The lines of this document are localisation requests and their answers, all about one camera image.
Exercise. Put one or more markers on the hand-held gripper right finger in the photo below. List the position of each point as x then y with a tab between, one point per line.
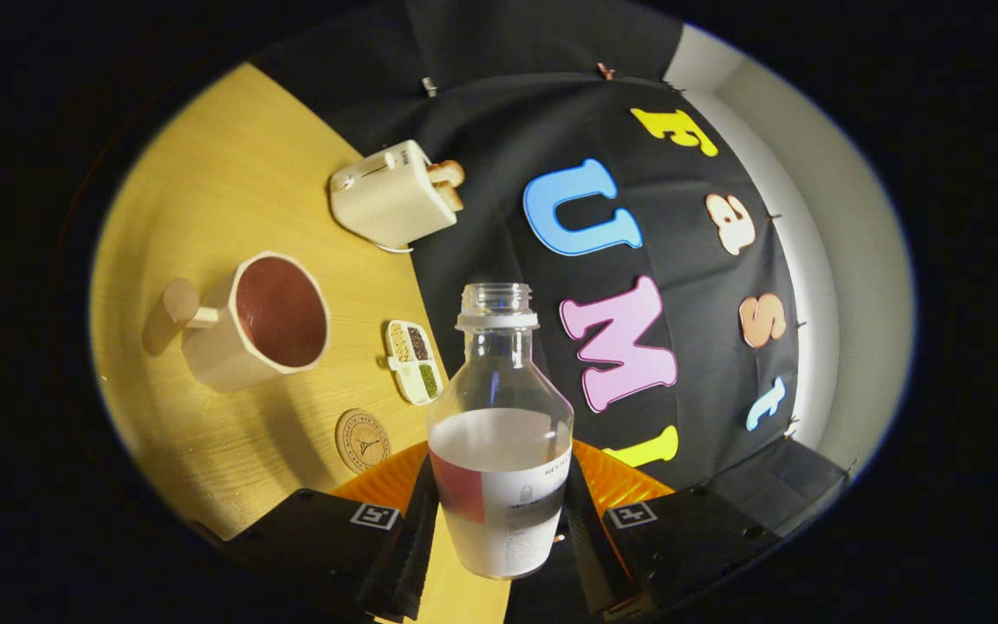
590	555

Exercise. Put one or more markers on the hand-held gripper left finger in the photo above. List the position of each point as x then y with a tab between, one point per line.
408	555

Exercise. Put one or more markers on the clear juice bottle white label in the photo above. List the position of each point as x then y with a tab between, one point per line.
499	485

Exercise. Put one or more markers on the round cork coaster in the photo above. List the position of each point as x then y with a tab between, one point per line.
362	442

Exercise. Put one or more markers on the white divided snack dish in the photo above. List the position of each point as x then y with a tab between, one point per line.
414	381

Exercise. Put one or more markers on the black backdrop cloth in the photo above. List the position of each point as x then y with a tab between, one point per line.
690	260

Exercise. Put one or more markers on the cream toaster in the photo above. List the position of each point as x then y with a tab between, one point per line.
386	199

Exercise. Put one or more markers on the toast slice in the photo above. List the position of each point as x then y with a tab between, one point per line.
449	172
454	198

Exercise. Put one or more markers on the wooden table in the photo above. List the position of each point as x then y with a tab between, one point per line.
248	173

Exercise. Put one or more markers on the white cloth clip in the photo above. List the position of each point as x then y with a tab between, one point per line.
429	87

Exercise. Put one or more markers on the pink cloth clip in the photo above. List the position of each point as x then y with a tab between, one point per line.
605	71

